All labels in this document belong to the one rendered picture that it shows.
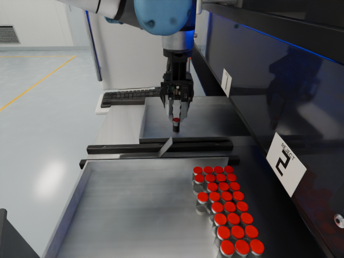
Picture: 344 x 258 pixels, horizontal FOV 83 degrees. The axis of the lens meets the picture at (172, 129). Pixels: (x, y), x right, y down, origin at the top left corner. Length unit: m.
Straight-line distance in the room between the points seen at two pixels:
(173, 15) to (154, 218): 0.35
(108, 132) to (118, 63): 0.52
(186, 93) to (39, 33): 6.09
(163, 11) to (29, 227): 1.58
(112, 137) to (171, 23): 0.42
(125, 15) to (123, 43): 0.77
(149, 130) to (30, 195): 1.39
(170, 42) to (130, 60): 0.64
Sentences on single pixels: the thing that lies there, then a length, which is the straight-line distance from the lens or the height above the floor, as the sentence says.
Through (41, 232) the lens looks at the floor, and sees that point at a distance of 1.62.
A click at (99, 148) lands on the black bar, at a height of 0.90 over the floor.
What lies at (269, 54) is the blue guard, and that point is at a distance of 0.41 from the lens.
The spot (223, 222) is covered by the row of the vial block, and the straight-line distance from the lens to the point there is 0.37.
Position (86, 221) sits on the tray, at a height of 0.88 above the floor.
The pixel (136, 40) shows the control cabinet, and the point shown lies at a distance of 1.06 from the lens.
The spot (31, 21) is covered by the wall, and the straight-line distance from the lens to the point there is 6.48.
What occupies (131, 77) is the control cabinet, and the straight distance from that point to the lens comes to 1.11.
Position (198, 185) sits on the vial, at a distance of 0.42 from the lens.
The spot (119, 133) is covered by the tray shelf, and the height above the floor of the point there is 0.88.
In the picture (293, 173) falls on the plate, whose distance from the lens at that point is 0.34.
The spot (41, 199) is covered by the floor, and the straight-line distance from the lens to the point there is 1.79.
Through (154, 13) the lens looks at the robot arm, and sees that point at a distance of 0.27.
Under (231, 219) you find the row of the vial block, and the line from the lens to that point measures 0.38.
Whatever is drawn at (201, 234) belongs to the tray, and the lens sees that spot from 0.41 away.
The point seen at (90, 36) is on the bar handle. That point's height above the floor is 1.09.
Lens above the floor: 1.24
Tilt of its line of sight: 35 degrees down
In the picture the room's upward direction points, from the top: straight up
